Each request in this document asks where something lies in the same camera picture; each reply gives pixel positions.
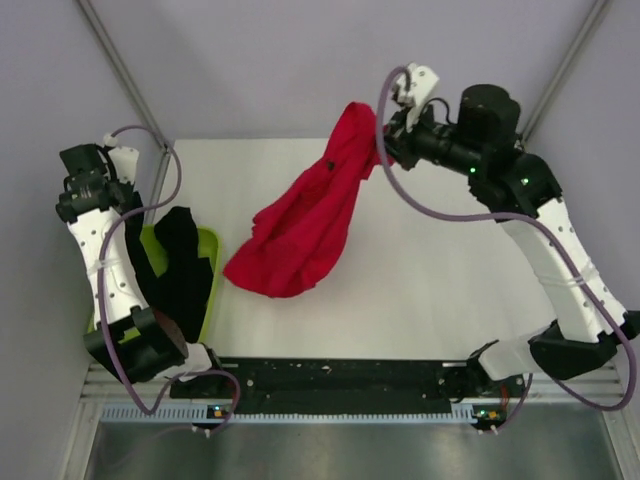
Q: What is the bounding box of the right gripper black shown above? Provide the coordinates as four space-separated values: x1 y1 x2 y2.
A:
367 98 477 177

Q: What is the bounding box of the black t shirt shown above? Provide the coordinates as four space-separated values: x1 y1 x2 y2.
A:
119 204 214 346

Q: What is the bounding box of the red t shirt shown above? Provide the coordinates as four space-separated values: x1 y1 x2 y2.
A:
224 102 380 298

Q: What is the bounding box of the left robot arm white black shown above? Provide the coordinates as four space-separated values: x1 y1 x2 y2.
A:
56 144 227 397

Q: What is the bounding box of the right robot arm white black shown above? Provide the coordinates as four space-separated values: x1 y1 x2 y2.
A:
376 79 639 407

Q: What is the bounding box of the green plastic bin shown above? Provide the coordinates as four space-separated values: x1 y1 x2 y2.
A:
84 224 226 346

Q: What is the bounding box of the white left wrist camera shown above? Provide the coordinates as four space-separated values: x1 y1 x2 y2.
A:
103 134 140 186

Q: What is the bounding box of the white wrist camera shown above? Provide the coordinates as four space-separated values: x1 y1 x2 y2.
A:
392 63 439 132
103 134 140 186

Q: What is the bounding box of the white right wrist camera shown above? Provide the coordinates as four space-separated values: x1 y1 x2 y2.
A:
392 63 439 132

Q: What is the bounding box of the aluminium frame post left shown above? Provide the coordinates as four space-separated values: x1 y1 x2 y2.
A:
73 0 162 134

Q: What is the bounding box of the aluminium frame post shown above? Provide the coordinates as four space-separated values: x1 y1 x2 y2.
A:
520 0 613 143
73 0 162 134

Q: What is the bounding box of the aluminium frame post right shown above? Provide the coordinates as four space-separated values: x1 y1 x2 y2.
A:
520 0 613 143

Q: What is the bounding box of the grey slotted cable duct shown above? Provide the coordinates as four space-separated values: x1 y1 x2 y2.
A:
99 402 506 426

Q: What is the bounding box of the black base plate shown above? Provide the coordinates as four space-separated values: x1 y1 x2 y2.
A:
169 357 526 416

